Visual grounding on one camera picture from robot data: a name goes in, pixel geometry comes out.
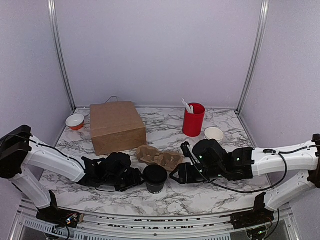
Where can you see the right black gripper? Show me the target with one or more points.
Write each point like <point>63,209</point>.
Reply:
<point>185,175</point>

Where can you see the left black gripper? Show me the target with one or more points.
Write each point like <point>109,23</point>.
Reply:
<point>133,180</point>

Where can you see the black plastic cup lid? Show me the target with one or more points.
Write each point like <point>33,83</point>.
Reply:
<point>155,175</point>

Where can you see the black paper coffee cup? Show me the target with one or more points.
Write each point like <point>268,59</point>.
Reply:
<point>154,188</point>

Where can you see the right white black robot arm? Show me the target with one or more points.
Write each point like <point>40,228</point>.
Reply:
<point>303,158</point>

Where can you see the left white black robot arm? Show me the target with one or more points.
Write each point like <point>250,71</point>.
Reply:
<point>20,149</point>

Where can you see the brown pulp cup carrier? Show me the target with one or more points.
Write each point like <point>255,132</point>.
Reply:
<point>150,155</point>

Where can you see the red cylindrical container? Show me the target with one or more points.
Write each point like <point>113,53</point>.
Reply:
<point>193,122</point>

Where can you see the stack of paper cups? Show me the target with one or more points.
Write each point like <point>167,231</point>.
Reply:
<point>214,133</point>

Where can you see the brown paper bag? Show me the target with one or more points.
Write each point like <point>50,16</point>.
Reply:
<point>115,127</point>

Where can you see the white wrapped straws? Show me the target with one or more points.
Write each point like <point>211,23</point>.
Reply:
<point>189,108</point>

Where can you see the orange white bowl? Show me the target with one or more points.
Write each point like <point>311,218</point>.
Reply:
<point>75,122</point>

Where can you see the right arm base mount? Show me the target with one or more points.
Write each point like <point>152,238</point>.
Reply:
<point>249,219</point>

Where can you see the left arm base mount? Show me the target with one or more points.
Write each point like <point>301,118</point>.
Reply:
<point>60,217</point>

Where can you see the front aluminium rail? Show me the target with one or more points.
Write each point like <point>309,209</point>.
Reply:
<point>99,226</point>

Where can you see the right aluminium frame post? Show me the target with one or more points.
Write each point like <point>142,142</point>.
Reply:
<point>258,42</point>

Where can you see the aluminium frame post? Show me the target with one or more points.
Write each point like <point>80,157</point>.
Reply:
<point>258,42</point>
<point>59,52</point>

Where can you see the left aluminium frame post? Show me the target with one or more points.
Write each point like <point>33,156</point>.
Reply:
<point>59,52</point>

